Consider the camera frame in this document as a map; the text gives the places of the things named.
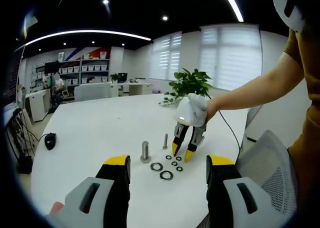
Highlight white storage shelf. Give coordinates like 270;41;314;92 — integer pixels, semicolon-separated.
31;58;111;89

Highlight grey mesh office chair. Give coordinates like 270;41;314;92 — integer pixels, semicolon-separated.
236;129;299;215

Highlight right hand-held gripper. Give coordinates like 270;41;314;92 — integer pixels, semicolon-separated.
171;93;208;163

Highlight large steel bolt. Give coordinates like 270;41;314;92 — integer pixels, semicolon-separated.
139;140;152;163

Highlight large steel washer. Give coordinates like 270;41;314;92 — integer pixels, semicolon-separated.
149;162;164;173
159;170;175;182

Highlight black computer mouse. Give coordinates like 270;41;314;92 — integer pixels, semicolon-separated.
44;132;57;151

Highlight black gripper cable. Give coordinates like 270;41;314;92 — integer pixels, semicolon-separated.
217;109;245;154

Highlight green potted plant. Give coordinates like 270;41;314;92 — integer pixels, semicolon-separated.
158;67;214;107

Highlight black equipment with cables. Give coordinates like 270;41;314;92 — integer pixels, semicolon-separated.
4;107;41;174

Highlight person's body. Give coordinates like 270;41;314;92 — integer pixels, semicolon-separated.
282;27;320;228

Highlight long white office desk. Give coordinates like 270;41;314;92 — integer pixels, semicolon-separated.
110;81;154;97

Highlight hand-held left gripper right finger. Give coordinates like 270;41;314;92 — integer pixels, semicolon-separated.
206;154;278;228

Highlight person's right forearm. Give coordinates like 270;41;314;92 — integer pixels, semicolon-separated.
212;51;305;113

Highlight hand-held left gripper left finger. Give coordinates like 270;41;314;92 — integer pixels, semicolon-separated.
44;154;131;228

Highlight white headset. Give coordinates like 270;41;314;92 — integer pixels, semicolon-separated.
271;0;311;34

